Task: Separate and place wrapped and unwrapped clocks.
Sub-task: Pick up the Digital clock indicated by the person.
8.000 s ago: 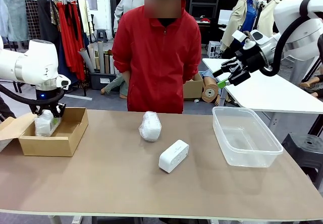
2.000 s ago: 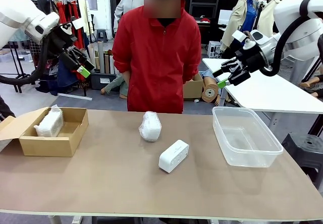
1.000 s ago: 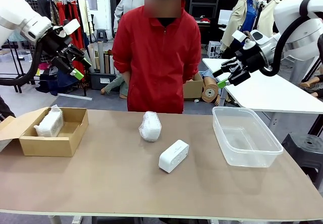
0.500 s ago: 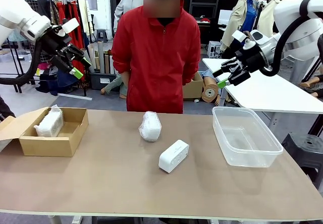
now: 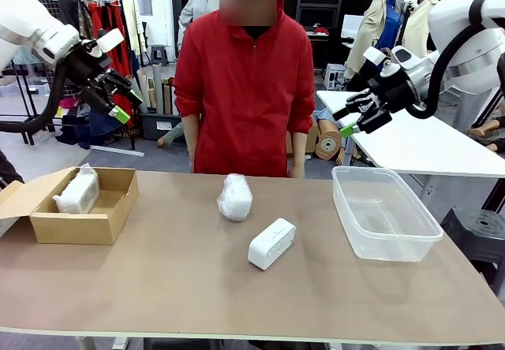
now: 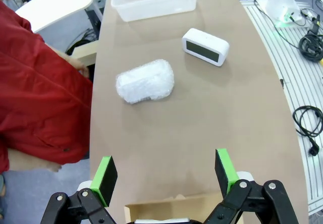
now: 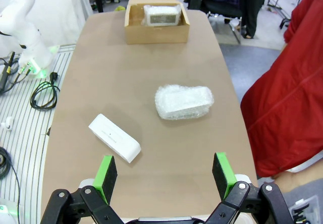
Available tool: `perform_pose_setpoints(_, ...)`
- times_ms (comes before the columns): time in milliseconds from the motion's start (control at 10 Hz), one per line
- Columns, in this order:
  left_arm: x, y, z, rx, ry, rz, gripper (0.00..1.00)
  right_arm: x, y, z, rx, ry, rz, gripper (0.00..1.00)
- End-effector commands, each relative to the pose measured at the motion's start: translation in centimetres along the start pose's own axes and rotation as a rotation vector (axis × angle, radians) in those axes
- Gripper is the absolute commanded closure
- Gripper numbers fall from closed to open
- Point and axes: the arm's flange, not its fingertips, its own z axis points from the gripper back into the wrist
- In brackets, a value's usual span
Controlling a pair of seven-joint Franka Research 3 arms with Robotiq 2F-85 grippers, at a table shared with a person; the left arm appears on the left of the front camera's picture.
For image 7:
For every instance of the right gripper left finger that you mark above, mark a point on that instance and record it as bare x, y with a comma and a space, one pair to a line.
103, 181

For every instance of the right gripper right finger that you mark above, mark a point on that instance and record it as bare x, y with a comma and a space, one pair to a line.
224, 178

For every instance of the unwrapped white clock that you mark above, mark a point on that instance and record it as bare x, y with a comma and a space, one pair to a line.
113, 135

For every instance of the rounded bubble-wrapped clock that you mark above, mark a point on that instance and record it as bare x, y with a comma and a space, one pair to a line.
181, 103

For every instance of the person's left forearm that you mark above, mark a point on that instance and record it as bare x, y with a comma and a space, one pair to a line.
290, 182

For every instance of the person in red jacket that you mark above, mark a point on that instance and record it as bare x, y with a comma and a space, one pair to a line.
290, 95

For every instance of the open cardboard box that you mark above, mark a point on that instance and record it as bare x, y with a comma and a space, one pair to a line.
156, 36

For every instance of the grooved aluminium base plate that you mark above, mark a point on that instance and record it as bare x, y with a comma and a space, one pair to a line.
27, 133

